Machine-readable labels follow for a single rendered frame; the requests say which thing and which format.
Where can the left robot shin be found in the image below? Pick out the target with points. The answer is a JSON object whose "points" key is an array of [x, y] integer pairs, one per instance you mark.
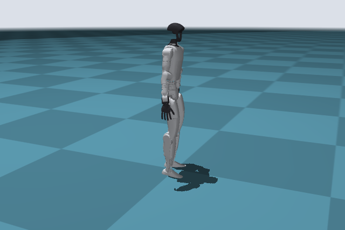
{"points": [[177, 140]]}

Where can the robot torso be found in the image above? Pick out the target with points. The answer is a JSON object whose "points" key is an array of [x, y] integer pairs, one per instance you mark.
{"points": [[175, 69]]}

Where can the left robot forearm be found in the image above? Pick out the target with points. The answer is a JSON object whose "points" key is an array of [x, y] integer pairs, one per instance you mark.
{"points": [[178, 83]]}

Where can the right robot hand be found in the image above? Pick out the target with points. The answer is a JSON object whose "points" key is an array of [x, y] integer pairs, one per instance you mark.
{"points": [[166, 109]]}

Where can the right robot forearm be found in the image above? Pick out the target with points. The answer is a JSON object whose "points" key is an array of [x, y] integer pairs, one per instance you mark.
{"points": [[165, 87]]}

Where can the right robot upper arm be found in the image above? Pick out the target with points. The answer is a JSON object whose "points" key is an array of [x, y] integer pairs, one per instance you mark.
{"points": [[167, 54]]}

